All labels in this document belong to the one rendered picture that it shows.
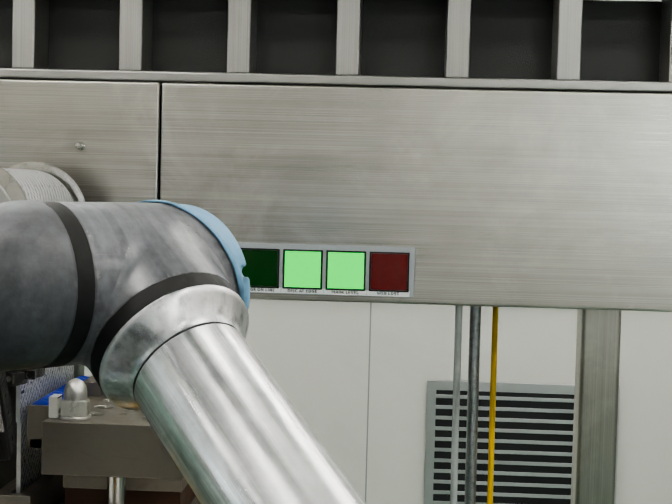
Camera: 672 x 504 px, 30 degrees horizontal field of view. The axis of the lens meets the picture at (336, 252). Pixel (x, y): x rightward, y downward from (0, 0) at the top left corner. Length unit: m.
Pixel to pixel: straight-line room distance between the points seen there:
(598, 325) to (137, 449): 0.79
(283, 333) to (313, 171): 2.40
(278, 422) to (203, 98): 1.01
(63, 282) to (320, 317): 3.28
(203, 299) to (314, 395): 3.29
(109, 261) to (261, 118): 0.91
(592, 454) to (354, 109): 0.64
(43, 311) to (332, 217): 0.95
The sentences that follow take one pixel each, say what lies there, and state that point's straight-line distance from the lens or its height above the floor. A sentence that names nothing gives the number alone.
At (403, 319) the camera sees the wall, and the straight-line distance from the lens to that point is 4.09.
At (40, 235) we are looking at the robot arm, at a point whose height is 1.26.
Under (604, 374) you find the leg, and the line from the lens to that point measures 1.94.
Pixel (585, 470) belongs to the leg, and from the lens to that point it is 1.96.
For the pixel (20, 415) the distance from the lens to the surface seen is 1.50.
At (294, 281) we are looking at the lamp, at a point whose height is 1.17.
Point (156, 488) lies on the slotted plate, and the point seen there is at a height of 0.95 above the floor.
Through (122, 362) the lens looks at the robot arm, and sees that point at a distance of 0.85.
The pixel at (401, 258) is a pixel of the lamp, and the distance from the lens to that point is 1.73.
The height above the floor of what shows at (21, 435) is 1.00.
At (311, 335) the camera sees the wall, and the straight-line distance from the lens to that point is 4.11.
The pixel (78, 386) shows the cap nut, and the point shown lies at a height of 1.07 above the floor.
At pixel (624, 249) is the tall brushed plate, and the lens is 1.76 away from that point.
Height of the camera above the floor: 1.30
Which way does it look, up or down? 3 degrees down
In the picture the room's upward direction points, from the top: 1 degrees clockwise
